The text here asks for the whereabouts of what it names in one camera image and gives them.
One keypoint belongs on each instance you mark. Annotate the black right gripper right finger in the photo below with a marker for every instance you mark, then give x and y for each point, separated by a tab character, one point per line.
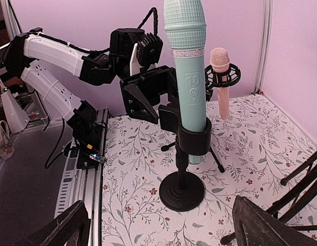
254	226

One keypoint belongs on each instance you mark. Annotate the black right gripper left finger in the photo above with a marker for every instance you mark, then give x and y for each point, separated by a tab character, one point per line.
71	227

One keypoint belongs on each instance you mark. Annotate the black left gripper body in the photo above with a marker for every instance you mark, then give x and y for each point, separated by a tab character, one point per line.
153	83

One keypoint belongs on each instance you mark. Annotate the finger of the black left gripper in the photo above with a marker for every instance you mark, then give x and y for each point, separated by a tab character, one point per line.
137	106

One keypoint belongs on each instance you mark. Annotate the black shock-mount tripod stand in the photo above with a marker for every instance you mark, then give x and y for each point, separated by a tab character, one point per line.
214	79

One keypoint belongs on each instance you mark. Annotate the pink toy microphone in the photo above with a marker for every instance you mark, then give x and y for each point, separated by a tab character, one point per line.
220	63

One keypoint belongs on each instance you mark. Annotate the teal toy microphone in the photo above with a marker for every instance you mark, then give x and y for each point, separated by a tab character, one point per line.
185	27

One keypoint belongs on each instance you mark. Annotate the black round-base mic stand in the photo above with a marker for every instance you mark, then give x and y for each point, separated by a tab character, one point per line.
182	191

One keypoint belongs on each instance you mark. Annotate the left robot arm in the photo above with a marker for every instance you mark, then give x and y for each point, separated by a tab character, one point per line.
24	57

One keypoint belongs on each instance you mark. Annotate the black music stand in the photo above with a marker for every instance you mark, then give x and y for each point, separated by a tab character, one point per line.
285	208

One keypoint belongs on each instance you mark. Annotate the floral ceramic mug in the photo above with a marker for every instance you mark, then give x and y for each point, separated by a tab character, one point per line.
6	147

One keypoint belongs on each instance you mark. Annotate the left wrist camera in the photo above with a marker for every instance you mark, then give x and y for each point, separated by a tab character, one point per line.
145	53

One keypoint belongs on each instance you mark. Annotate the aluminium front rail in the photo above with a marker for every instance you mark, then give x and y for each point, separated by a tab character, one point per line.
86	185

